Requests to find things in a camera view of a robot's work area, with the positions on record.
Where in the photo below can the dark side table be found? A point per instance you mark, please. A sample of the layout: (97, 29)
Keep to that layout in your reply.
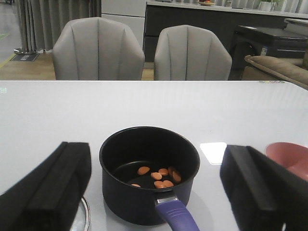
(289, 42)

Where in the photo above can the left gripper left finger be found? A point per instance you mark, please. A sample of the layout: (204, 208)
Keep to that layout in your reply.
(47, 198)

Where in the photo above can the grey curtain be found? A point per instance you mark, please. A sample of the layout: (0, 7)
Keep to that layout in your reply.
(42, 21)

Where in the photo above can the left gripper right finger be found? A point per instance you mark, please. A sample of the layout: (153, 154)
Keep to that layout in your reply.
(264, 196)

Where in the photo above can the grey upholstered chair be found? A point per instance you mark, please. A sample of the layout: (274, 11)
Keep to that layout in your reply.
(190, 53)
(97, 49)

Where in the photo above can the glass lid with blue knob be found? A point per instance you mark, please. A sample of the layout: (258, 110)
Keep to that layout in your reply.
(82, 218)

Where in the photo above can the orange ham slices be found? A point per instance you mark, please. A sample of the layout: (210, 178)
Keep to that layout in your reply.
(147, 177)

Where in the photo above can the left grey upholstered chair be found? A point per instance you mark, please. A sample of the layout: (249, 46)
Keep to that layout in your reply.
(97, 49)

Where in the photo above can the white cabinet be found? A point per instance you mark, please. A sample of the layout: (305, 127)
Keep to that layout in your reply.
(129, 12)

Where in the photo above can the pink plastic bowl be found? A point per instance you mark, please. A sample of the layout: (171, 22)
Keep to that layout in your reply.
(291, 156)

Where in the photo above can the right grey upholstered chair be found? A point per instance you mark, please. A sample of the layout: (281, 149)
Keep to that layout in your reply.
(190, 53)

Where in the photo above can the dark blue cooking pot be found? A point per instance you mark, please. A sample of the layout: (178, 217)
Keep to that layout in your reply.
(120, 157)

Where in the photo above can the dark counter with white top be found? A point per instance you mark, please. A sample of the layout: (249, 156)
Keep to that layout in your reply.
(220, 20)

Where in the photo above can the fruit bowl on counter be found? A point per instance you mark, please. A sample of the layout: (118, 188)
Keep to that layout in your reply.
(205, 2)

